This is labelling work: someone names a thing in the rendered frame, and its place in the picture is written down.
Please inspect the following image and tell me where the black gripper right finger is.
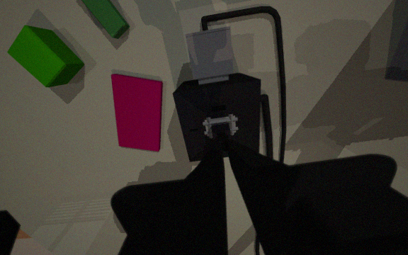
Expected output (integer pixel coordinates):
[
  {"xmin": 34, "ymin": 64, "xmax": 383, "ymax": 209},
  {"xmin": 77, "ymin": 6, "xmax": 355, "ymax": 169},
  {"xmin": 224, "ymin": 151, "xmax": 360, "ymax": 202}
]
[{"xmin": 226, "ymin": 140, "xmax": 397, "ymax": 255}]

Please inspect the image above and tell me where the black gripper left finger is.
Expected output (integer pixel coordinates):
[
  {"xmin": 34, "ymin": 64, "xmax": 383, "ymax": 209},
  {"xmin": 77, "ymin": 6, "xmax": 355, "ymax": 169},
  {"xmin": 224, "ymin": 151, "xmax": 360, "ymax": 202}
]
[{"xmin": 110, "ymin": 141, "xmax": 228, "ymax": 255}]

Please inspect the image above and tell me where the magenta rectangular block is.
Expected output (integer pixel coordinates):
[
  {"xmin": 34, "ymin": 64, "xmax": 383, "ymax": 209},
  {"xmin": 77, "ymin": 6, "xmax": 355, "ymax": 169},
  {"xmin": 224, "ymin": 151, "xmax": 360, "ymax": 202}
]
[{"xmin": 111, "ymin": 74, "xmax": 163, "ymax": 152}]

